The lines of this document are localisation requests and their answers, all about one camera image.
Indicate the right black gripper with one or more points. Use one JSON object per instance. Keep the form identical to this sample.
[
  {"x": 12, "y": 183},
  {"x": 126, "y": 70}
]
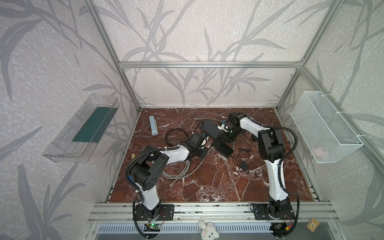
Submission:
[{"x": 221, "y": 141}]

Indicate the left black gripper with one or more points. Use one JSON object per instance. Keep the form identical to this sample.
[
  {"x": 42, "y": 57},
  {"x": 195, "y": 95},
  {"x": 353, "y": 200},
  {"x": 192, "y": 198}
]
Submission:
[{"x": 199, "y": 149}]

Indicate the dark grey box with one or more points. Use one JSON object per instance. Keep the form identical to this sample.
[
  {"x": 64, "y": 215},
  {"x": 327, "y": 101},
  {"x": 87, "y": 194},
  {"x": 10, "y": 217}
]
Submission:
[{"x": 211, "y": 129}]

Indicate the black network switch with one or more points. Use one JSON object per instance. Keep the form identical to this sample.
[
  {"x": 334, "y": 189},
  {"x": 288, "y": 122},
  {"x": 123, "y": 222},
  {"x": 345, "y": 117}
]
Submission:
[{"x": 223, "y": 149}]

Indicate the black power adapter with cable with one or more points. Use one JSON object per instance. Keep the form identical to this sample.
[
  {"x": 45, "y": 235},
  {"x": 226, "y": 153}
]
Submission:
[{"x": 246, "y": 155}]

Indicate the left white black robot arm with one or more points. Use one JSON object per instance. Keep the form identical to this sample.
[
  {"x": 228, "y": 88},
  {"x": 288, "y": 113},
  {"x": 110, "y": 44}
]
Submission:
[{"x": 145, "y": 170}]

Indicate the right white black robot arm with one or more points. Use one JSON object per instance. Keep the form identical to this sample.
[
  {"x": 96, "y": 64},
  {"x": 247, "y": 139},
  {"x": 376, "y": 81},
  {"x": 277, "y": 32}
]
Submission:
[{"x": 271, "y": 149}]

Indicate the light blue rectangular block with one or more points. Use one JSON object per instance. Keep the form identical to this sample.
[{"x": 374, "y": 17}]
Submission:
[{"x": 153, "y": 124}]

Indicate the white plush toy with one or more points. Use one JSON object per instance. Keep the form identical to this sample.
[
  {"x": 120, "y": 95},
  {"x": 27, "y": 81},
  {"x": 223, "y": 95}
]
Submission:
[{"x": 209, "y": 231}]

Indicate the pink object in basket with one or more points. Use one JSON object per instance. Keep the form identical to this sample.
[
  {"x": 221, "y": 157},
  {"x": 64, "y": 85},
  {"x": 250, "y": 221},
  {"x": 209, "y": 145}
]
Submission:
[{"x": 319, "y": 152}]

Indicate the green lit controller board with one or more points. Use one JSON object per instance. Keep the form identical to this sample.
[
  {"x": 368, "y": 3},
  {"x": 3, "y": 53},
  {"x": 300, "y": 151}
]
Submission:
[{"x": 152, "y": 227}]

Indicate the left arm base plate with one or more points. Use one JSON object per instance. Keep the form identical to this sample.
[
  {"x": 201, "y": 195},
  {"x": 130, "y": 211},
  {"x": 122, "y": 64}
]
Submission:
[{"x": 162, "y": 212}]

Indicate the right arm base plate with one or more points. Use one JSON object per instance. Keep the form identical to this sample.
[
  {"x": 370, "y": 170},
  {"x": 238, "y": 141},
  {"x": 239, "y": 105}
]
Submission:
[{"x": 262, "y": 212}]

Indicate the white wire mesh basket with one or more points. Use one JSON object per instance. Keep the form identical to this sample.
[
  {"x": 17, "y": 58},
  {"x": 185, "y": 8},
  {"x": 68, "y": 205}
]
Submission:
[{"x": 322, "y": 125}]

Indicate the clear acrylic wall shelf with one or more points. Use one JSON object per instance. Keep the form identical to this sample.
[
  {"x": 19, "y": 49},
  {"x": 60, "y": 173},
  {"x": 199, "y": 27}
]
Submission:
[{"x": 79, "y": 138}]

